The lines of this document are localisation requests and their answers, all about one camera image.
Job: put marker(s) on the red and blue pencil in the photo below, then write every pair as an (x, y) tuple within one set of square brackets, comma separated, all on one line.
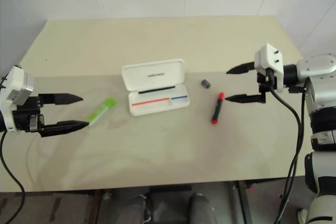
[(152, 101)]

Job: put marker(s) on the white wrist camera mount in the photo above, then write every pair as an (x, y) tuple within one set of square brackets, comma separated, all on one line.
[(11, 87), (270, 58)]

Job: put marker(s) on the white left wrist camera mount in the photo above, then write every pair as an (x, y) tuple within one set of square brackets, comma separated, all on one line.
[(11, 87)]

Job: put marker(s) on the red and black marker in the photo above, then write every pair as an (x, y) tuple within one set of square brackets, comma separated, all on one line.
[(218, 108)]

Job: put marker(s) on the white open pencil case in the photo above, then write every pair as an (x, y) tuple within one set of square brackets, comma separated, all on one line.
[(153, 75)]

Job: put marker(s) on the dark rounded shape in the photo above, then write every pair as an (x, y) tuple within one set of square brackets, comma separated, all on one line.
[(200, 208)]

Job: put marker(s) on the green and white marker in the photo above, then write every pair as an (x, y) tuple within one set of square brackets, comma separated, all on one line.
[(102, 111)]

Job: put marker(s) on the small dark blurry object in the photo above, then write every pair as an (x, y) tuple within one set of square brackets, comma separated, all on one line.
[(206, 83)]

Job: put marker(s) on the metal table leg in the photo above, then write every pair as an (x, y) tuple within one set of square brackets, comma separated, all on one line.
[(242, 203)]

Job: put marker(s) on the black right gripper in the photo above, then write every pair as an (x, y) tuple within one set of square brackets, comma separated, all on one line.
[(262, 82)]

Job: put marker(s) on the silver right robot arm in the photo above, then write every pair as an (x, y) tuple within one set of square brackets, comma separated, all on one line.
[(319, 87)]

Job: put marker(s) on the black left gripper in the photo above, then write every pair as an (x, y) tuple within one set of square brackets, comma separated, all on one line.
[(26, 115)]

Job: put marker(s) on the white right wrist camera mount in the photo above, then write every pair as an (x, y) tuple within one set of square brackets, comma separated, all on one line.
[(270, 58)]

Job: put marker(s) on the black pen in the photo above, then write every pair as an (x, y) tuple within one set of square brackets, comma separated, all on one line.
[(156, 89)]

